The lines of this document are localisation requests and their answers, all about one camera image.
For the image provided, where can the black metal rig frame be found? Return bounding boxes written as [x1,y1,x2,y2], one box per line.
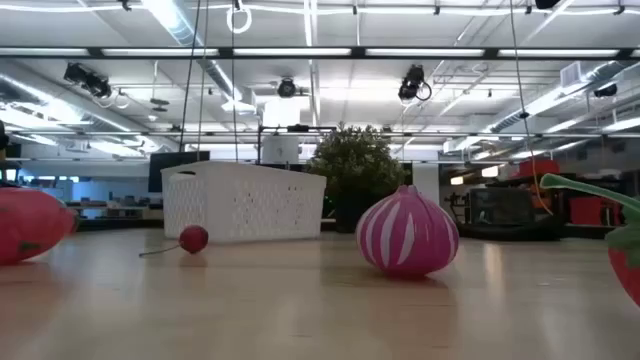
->
[0,46,640,61]

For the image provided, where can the black mounted camera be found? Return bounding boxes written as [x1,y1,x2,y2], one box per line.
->
[63,61,113,100]
[397,63,433,103]
[276,77,298,99]

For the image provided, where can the thin dark hanging cable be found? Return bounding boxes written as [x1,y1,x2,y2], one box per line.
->
[230,0,240,162]

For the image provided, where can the white perforated plastic basket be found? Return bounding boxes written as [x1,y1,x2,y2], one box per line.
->
[160,159,328,245]

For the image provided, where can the red storage box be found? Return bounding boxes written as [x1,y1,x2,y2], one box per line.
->
[517,158,561,179]

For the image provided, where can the red toy strawberry green leaves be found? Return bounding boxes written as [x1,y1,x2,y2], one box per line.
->
[538,172,640,307]

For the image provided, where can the large red toy fruit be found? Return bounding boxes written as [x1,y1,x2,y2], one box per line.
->
[0,186,79,267]

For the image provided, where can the green potted plant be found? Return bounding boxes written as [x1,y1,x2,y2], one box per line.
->
[305,122,409,235]

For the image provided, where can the grey hanging cable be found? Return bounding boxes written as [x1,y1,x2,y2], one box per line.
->
[196,0,210,161]

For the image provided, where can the white cable loop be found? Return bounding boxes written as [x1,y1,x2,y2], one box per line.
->
[225,3,253,35]

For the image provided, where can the black hanging cable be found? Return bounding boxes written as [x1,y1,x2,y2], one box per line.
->
[178,0,202,153]

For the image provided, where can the black folded cloth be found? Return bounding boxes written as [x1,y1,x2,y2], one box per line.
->
[457,217,569,243]

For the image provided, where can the hanging cable with orange end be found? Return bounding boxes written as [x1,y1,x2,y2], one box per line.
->
[508,0,555,216]

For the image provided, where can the black computer monitor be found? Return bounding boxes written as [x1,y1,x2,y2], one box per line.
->
[147,150,211,194]

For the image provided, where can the purple striped toy onion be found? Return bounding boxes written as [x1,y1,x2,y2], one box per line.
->
[355,184,460,279]

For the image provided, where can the red storage bin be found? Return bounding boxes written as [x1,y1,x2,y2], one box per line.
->
[569,196,624,226]

